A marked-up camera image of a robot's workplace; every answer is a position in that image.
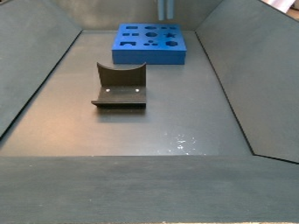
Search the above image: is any light blue square-circle object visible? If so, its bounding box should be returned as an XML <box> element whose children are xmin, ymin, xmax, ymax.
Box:
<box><xmin>156</xmin><ymin>0</ymin><xmax>174</xmax><ymax>20</ymax></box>

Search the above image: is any black curved fixture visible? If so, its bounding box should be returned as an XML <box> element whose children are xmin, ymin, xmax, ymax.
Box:
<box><xmin>91</xmin><ymin>64</ymin><xmax>147</xmax><ymax>109</ymax></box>

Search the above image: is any blue block with shaped holes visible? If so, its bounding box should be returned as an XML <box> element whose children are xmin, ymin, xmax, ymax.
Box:
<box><xmin>112</xmin><ymin>24</ymin><xmax>187</xmax><ymax>65</ymax></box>

